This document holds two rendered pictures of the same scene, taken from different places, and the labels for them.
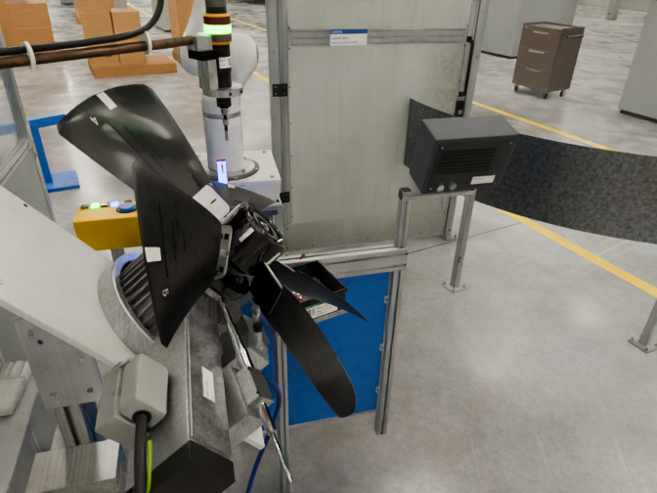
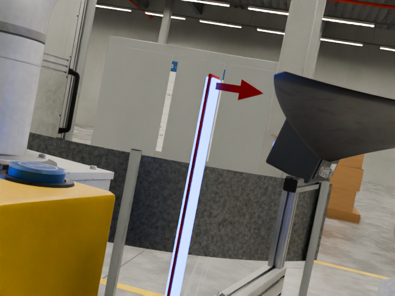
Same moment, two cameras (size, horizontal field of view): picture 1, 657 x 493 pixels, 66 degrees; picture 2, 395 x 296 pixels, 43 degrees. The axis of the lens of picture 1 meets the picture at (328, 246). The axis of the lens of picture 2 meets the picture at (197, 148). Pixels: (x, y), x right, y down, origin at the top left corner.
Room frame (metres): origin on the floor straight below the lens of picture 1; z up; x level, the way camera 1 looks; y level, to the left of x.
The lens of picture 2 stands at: (0.85, 0.74, 1.14)
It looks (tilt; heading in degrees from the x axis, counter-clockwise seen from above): 3 degrees down; 310
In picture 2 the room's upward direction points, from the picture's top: 11 degrees clockwise
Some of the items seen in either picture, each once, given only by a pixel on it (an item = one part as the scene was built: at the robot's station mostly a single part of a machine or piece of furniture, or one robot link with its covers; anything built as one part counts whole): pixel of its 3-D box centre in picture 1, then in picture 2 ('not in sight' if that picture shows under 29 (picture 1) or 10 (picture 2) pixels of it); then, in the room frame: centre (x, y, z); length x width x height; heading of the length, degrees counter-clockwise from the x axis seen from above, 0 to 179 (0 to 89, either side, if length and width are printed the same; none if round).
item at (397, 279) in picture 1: (387, 357); not in sight; (1.38, -0.23, 0.39); 0.04 x 0.04 x 0.78; 15
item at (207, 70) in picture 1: (216, 64); not in sight; (0.88, 0.20, 1.49); 0.09 x 0.07 x 0.10; 140
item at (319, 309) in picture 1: (297, 294); not in sight; (1.13, 0.08, 0.85); 0.22 x 0.17 x 0.07; 121
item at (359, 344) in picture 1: (270, 364); not in sight; (1.27, 0.19, 0.45); 0.82 x 0.02 x 0.66; 105
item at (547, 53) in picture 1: (547, 61); not in sight; (7.25, -2.93, 0.45); 0.68 x 0.47 x 0.90; 31
